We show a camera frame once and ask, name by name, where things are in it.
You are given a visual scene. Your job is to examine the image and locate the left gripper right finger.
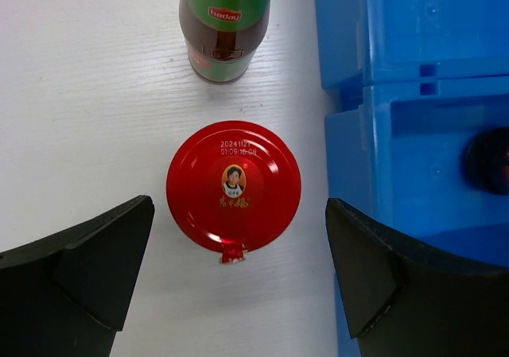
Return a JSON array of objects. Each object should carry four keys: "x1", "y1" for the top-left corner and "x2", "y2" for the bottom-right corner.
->
[{"x1": 326, "y1": 198, "x2": 508, "y2": 356}]

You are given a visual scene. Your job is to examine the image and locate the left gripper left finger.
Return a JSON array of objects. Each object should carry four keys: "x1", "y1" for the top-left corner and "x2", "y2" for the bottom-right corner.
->
[{"x1": 1, "y1": 195, "x2": 154, "y2": 357}]

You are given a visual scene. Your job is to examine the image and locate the red-lid chili jar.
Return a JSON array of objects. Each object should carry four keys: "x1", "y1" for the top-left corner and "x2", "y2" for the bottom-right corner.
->
[
  {"x1": 462, "y1": 126, "x2": 508, "y2": 196},
  {"x1": 166, "y1": 121, "x2": 301, "y2": 264}
]

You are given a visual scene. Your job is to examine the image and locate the blue three-compartment plastic bin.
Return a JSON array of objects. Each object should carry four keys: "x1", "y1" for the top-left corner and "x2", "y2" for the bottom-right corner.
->
[{"x1": 315, "y1": 0, "x2": 508, "y2": 356}]

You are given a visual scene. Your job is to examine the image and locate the left yellow-cap sauce bottle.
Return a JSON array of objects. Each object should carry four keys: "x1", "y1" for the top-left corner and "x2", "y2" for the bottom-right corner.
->
[{"x1": 179, "y1": 0, "x2": 270, "y2": 84}]

